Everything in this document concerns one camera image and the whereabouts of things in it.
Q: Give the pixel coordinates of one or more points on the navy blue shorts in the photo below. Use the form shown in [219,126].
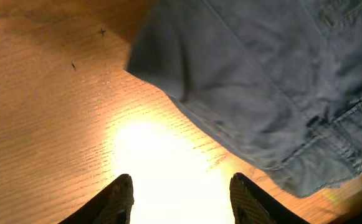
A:
[278,83]

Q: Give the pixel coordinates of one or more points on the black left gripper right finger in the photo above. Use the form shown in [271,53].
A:
[252,205]

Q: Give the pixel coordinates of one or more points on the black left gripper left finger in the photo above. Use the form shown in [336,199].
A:
[112,205]

